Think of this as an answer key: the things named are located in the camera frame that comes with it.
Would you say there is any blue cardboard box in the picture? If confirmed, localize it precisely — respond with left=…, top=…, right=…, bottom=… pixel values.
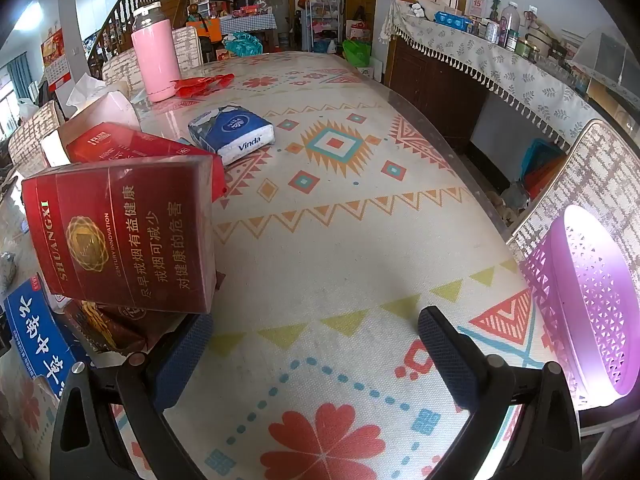
left=4, top=274, right=91, bottom=401

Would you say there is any leaf print fringed cloth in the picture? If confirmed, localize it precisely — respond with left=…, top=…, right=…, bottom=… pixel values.
left=380, top=0, right=608, bottom=148

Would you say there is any pink tissue box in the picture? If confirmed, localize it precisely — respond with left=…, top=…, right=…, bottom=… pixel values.
left=40, top=74, right=141, bottom=168

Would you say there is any blue wet wipes pack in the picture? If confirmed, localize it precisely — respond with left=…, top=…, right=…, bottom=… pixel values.
left=434, top=11, right=473, bottom=30

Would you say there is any pink thermos bottle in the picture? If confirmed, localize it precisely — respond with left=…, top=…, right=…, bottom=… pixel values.
left=131, top=2, right=177, bottom=103

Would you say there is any red plastic wrapper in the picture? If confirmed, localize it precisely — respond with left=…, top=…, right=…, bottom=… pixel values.
left=170, top=73, right=236, bottom=98

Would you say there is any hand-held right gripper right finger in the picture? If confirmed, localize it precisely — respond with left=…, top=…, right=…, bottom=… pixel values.
left=417, top=306, right=585, bottom=480

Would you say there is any mesh food cover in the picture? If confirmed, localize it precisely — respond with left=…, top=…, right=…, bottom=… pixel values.
left=570, top=25, right=640, bottom=106

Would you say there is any white wire rack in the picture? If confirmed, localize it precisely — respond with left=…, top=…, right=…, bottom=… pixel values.
left=306, top=0, right=343, bottom=53

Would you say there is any flat red box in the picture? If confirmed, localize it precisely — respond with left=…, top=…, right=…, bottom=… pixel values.
left=65, top=122, right=228, bottom=201

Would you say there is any patterned tablecloth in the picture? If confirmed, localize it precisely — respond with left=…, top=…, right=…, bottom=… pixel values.
left=0, top=51, right=566, bottom=480

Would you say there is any dark wooden sideboard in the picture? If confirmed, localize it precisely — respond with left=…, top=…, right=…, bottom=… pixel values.
left=387, top=40, right=488, bottom=141

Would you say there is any patterned woven chair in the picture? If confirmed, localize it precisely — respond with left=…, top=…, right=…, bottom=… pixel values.
left=171, top=26, right=204, bottom=68
left=102, top=49, right=146, bottom=96
left=505, top=119, right=640, bottom=261
left=7, top=100, right=66, bottom=166

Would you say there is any large red cigarette carton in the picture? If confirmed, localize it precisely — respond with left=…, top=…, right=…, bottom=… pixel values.
left=21, top=154, right=217, bottom=315

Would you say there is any wooden staircase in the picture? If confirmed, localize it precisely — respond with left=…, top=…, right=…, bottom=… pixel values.
left=87, top=0, right=221, bottom=76

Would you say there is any checkered cloth table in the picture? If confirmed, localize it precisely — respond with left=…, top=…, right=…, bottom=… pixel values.
left=218, top=14, right=277, bottom=33

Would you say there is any red wall calendar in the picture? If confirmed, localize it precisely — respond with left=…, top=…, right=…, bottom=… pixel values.
left=41, top=30, right=71, bottom=86

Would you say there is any blue white tissue pack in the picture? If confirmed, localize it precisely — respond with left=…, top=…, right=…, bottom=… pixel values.
left=187, top=105, right=276, bottom=167

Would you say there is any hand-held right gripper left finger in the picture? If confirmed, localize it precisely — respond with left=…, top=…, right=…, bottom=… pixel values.
left=50, top=312, right=216, bottom=480

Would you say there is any purple plastic basket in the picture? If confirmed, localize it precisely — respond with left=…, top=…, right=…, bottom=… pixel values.
left=520, top=205, right=640, bottom=408

